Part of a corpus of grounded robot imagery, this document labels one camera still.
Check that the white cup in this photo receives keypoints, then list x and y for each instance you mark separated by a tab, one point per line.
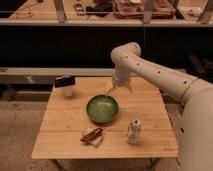
68	91

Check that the black card on cup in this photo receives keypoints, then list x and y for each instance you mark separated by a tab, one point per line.
64	81

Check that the red chip packet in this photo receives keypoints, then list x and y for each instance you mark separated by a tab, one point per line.
92	135

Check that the long wooden bench shelf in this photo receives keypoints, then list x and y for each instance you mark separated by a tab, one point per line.
188	13

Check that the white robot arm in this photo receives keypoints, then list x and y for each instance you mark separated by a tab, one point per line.
195	151

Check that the black flat object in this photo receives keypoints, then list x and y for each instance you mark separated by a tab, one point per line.
100	10

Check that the green ceramic bowl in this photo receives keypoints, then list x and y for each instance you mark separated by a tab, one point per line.
102	109

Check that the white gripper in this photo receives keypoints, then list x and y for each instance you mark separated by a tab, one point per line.
120	78

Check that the red wicker tray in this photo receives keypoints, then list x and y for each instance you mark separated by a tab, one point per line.
162	9

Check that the wooden side table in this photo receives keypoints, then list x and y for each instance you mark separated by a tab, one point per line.
65	119

